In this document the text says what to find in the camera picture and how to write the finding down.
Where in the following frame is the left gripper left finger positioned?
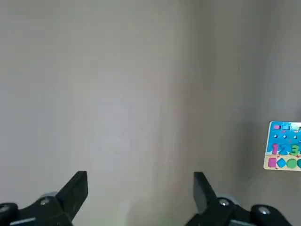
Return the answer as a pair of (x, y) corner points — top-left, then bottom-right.
(0, 170), (88, 226)

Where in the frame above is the blue toy puzzle board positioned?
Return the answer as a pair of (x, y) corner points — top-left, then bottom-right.
(263, 121), (301, 170)

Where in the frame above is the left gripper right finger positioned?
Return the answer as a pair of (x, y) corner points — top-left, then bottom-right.
(185, 171), (293, 226)

